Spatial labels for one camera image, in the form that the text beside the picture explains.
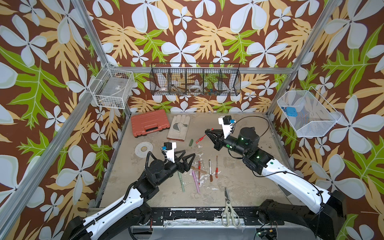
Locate light green pen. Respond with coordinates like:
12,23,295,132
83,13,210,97
178,172,185,193

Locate white wire basket left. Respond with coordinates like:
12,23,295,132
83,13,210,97
90,68,135,109

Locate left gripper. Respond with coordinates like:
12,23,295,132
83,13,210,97
155,148,193,186

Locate brown gold pen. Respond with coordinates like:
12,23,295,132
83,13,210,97
191,166,207,175

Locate blue object in basket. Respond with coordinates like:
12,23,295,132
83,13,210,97
285,107,298,118

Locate white handled scissors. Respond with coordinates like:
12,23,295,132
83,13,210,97
221,187,241,228

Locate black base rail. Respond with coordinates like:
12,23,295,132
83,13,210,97
125,206,285,226

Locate beige work glove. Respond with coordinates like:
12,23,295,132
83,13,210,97
167,115,191,142

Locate black wire basket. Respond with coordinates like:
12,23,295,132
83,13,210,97
149,63,242,96

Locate red plastic tool case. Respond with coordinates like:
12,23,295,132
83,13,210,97
131,110,171,138

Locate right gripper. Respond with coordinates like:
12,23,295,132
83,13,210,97
206,130,250,159

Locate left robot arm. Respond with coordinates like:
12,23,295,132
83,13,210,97
61,150,196,240

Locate pink pen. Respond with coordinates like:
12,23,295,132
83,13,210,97
192,170,201,194

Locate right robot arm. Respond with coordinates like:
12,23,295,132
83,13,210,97
205,127,347,240

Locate white tape roll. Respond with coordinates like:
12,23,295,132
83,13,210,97
135,142,154,158

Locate clear red-capped pen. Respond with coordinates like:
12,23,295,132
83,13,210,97
215,156,219,179

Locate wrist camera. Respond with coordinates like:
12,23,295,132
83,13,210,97
162,142,177,163
218,116,236,139

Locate red gel pen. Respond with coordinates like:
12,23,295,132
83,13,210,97
198,161,201,180

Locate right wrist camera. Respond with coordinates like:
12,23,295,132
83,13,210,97
218,116,236,139

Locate white mesh basket right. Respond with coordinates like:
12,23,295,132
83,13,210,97
277,90,342,138

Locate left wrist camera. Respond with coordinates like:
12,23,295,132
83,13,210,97
162,142,177,163

